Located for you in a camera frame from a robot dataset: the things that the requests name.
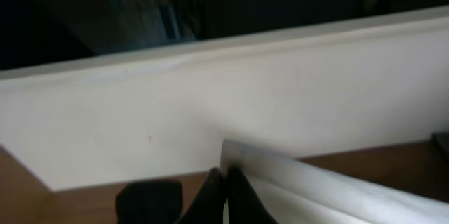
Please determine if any black t-shirt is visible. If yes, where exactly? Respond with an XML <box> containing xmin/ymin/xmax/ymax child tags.
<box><xmin>115</xmin><ymin>180</ymin><xmax>183</xmax><ymax>224</ymax></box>

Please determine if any white t-shirt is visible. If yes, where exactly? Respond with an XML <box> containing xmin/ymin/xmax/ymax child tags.
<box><xmin>220</xmin><ymin>140</ymin><xmax>448</xmax><ymax>224</ymax></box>

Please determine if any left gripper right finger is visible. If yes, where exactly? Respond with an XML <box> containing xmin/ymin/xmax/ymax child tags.
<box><xmin>226</xmin><ymin>166</ymin><xmax>277</xmax><ymax>224</ymax></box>

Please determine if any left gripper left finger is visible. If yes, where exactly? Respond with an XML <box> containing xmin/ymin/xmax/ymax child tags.
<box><xmin>176</xmin><ymin>168</ymin><xmax>227</xmax><ymax>224</ymax></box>

